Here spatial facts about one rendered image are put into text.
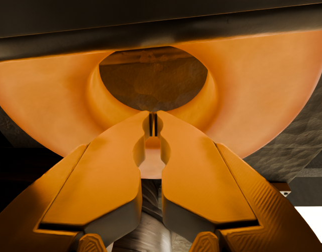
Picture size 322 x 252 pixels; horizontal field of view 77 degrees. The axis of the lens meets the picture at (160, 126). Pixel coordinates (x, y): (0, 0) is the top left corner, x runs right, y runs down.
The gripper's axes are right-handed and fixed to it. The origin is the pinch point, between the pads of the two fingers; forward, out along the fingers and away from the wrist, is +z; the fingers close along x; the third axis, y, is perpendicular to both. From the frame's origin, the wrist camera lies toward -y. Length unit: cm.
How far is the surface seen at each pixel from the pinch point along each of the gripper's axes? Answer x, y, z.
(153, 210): -0.5, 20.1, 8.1
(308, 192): 547, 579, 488
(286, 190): 26.2, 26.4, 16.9
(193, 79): 3.3, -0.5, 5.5
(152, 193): -0.8, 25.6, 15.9
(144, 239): -1.6, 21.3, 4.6
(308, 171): 381, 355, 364
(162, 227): 0.8, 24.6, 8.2
